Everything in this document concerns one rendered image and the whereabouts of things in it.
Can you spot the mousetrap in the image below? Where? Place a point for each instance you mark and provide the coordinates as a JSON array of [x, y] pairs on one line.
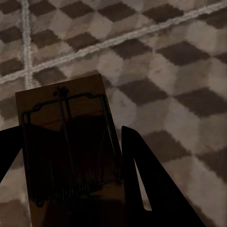
[[72, 156]]

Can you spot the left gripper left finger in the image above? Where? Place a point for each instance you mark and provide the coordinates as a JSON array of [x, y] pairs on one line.
[[11, 142]]

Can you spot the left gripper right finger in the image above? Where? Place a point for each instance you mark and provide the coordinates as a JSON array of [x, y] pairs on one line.
[[169, 206]]

